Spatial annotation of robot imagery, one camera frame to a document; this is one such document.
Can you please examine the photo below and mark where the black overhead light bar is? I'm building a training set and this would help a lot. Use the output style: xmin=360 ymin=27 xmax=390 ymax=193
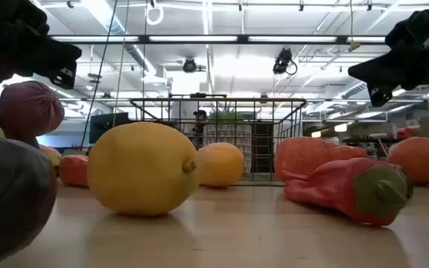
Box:
xmin=48 ymin=34 xmax=387 ymax=45

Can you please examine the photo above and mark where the yellow lemon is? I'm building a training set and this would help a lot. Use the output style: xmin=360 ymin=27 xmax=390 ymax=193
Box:
xmin=86 ymin=121 xmax=202 ymax=217

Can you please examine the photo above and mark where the wire produce basket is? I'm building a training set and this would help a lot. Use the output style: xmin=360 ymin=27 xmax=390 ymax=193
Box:
xmin=129 ymin=95 xmax=308 ymax=186

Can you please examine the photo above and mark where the person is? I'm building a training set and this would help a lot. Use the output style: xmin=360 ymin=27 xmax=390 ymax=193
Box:
xmin=190 ymin=109 xmax=209 ymax=148

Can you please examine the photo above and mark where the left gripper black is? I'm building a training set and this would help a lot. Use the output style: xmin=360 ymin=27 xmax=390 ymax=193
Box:
xmin=0 ymin=35 xmax=83 ymax=91

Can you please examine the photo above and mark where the orange-red mini pumpkin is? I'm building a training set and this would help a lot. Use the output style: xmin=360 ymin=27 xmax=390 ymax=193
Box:
xmin=273 ymin=136 xmax=344 ymax=183
xmin=335 ymin=144 xmax=369 ymax=162

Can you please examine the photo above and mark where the orange-yellow peach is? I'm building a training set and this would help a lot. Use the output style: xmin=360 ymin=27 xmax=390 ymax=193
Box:
xmin=38 ymin=144 xmax=63 ymax=176

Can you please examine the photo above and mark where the black computer monitor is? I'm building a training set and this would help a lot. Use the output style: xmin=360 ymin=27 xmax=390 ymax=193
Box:
xmin=89 ymin=112 xmax=132 ymax=145

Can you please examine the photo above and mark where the yellow oblong mango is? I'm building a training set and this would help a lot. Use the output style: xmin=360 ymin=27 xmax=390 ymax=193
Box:
xmin=196 ymin=141 xmax=246 ymax=188

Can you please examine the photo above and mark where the storage shelf with red items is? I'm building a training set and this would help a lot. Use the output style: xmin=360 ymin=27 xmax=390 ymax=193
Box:
xmin=343 ymin=126 xmax=419 ymax=159

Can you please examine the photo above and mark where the thin black hanging cable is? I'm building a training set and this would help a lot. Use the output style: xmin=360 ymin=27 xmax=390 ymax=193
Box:
xmin=80 ymin=0 xmax=119 ymax=148

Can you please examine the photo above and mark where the round black overhead camera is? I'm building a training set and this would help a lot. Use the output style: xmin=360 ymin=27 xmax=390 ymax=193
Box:
xmin=182 ymin=57 xmax=198 ymax=74

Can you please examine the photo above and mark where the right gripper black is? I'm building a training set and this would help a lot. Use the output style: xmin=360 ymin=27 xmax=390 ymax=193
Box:
xmin=348 ymin=36 xmax=429 ymax=108

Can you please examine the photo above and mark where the green cucumber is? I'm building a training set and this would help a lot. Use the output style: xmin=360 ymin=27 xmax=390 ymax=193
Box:
xmin=62 ymin=147 xmax=91 ymax=157

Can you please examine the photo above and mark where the white cable loop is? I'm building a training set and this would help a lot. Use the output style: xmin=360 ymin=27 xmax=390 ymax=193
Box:
xmin=145 ymin=2 xmax=165 ymax=27

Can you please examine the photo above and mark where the thin tan hanging rope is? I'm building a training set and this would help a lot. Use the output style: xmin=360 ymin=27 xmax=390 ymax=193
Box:
xmin=112 ymin=0 xmax=131 ymax=127

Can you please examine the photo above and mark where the dark purple eggplant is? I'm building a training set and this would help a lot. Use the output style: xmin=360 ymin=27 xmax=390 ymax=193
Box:
xmin=0 ymin=137 xmax=58 ymax=267

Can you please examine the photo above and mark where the potted green succulent plant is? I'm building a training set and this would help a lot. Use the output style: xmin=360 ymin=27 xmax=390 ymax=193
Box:
xmin=202 ymin=109 xmax=253 ymax=174

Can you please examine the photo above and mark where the black camera with cable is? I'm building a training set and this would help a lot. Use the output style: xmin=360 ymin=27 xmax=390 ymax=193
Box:
xmin=272 ymin=47 xmax=298 ymax=76

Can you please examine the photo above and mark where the red tomato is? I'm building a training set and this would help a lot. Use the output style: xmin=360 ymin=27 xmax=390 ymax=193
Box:
xmin=58 ymin=154 xmax=90 ymax=188

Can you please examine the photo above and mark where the round orange fruit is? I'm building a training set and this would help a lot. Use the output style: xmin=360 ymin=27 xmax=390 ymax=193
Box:
xmin=386 ymin=136 xmax=429 ymax=186

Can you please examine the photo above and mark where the long red pepper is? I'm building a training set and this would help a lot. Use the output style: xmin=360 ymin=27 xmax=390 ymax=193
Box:
xmin=284 ymin=157 xmax=413 ymax=227

